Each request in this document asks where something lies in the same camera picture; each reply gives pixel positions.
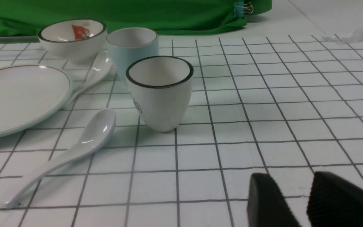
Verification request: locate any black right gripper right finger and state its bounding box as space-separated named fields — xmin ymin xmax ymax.
xmin=307 ymin=172 xmax=363 ymax=227

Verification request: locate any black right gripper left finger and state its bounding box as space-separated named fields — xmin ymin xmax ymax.
xmin=247 ymin=173 xmax=301 ymax=227

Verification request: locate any white ceramic spoon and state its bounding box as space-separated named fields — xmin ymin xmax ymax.
xmin=1 ymin=108 xmax=116 ymax=208
xmin=63 ymin=50 xmax=113 ymax=109

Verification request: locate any light blue ceramic cup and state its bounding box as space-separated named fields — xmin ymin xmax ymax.
xmin=107 ymin=27 xmax=159 ymax=83

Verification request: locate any white grid tablecloth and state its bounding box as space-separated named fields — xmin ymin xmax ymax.
xmin=0 ymin=34 xmax=363 ymax=227

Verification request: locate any white cup black rim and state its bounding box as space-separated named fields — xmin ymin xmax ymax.
xmin=126 ymin=55 xmax=193 ymax=132

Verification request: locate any blue binder clip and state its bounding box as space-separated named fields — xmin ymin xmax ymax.
xmin=234 ymin=1 xmax=254 ymax=18

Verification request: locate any white bowl with red picture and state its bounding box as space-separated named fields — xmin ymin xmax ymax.
xmin=37 ymin=19 xmax=107 ymax=63

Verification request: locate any light blue large plate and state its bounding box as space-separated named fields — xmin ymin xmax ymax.
xmin=0 ymin=64 xmax=73 ymax=137

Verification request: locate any green backdrop cloth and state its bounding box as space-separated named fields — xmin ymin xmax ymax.
xmin=0 ymin=0 xmax=273 ymax=37

